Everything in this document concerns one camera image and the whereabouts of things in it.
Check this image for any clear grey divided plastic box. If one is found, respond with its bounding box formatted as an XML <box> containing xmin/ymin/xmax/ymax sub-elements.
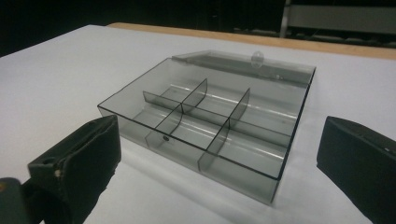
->
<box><xmin>96</xmin><ymin>49</ymin><xmax>318</xmax><ymax>206</ymax></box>

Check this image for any white table cover sheet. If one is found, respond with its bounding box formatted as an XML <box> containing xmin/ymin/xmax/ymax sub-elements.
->
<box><xmin>0</xmin><ymin>24</ymin><xmax>396</xmax><ymax>224</ymax></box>

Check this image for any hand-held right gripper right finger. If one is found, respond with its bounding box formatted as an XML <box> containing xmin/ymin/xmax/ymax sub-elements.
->
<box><xmin>316</xmin><ymin>116</ymin><xmax>396</xmax><ymax>224</ymax></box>

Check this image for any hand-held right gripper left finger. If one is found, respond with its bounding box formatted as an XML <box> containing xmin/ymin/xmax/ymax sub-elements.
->
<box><xmin>27</xmin><ymin>114</ymin><xmax>122</xmax><ymax>224</ymax></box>

